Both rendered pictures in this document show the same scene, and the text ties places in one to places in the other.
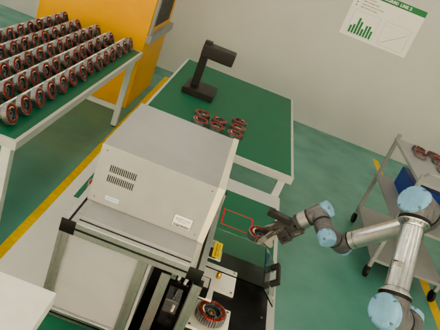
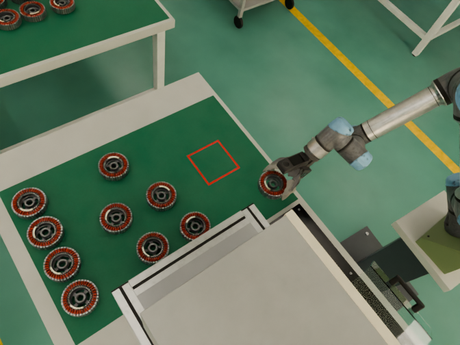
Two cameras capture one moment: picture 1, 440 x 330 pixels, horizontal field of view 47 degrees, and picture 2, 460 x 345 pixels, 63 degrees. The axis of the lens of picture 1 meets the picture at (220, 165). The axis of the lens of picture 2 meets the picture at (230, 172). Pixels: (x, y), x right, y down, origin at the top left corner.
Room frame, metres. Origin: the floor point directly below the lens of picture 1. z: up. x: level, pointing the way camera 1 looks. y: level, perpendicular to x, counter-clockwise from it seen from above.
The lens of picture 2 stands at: (1.66, 0.38, 2.07)
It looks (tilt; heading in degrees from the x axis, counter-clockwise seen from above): 60 degrees down; 309
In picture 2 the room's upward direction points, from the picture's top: 19 degrees clockwise
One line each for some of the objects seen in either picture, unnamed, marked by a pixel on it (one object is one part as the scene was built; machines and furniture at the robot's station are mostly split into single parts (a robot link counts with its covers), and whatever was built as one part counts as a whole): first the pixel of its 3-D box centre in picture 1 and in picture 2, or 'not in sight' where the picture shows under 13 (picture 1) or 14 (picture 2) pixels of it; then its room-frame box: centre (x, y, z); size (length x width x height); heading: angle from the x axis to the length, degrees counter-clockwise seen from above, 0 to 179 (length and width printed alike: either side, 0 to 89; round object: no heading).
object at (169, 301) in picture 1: (172, 299); not in sight; (1.44, -0.02, 0.80); 0.07 x 0.05 x 0.06; 2
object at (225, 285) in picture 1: (217, 278); not in sight; (1.68, -0.16, 0.78); 0.15 x 0.15 x 0.01; 2
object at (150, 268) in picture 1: (162, 243); not in sight; (1.56, 0.09, 0.92); 0.66 x 0.01 x 0.30; 2
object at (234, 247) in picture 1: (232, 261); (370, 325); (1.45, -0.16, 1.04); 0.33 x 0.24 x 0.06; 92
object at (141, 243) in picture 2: not in sight; (152, 248); (2.03, 0.20, 0.77); 0.11 x 0.11 x 0.04
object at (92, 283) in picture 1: (91, 285); not in sight; (1.23, 0.23, 0.91); 0.28 x 0.03 x 0.32; 92
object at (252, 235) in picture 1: (259, 236); (272, 184); (1.99, -0.28, 0.86); 0.11 x 0.11 x 0.04
